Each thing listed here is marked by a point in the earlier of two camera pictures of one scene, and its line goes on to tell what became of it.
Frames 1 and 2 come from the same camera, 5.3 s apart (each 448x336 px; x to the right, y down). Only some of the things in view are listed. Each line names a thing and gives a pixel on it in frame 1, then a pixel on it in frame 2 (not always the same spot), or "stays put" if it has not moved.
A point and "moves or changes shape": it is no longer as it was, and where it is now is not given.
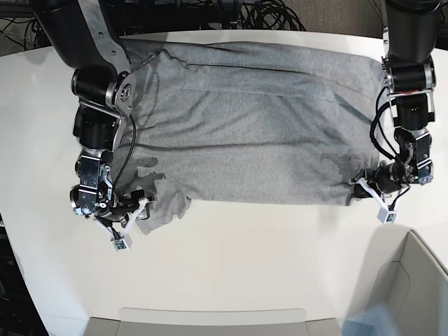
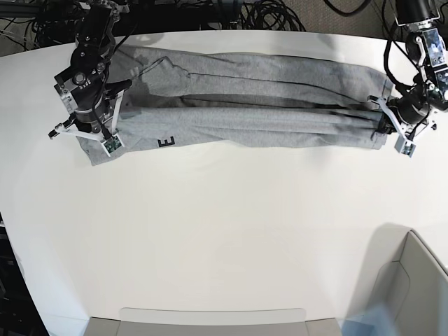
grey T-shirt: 213,121 moves or changes shape
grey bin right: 401,273 stays put
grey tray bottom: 213,321 stays put
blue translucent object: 377,320 stays put
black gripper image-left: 120,210 -> 89,118
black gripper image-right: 386,178 -> 409,115
